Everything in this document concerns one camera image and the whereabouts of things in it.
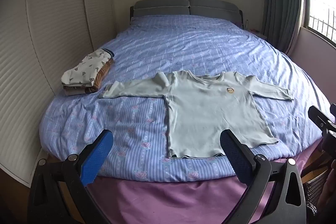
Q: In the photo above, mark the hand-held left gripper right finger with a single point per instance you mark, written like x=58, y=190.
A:
x=235, y=158

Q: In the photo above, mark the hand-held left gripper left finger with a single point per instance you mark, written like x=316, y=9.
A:
x=98, y=158

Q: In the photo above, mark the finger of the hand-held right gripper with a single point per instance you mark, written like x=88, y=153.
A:
x=317, y=117

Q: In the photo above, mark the light green long-sleeve shirt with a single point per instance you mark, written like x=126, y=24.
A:
x=207, y=111

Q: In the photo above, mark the dark wicker basket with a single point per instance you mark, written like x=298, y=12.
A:
x=315, y=187

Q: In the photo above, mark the beige folded garment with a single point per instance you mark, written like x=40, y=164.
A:
x=74, y=91

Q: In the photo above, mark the purple bed skirt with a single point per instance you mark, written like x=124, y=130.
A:
x=168, y=200

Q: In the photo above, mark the white printed folded garment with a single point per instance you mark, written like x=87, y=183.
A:
x=84, y=69

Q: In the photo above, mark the window with grille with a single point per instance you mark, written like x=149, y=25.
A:
x=321, y=1

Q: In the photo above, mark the grey-green curtain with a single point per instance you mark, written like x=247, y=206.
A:
x=282, y=1

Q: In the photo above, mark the blue floral striped bed sheet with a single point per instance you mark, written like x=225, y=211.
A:
x=162, y=48

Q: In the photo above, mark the white slatted wardrobe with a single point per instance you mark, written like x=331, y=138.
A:
x=44, y=37

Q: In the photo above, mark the grey headboard cushion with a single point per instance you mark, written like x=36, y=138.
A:
x=160, y=6
x=214, y=8

